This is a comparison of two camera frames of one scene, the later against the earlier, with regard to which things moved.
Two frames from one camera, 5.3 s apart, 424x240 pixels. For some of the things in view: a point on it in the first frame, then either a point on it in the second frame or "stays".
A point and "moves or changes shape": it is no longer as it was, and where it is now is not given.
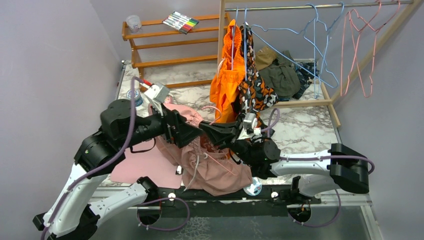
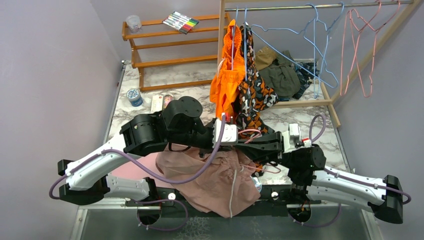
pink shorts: x=206 y=167 moves or changes shape
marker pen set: x=180 y=22 stays
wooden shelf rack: x=174 y=52 stays
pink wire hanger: x=209 y=158 moves or changes shape
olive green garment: x=282 y=76 stays
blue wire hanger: x=298 y=33 stays
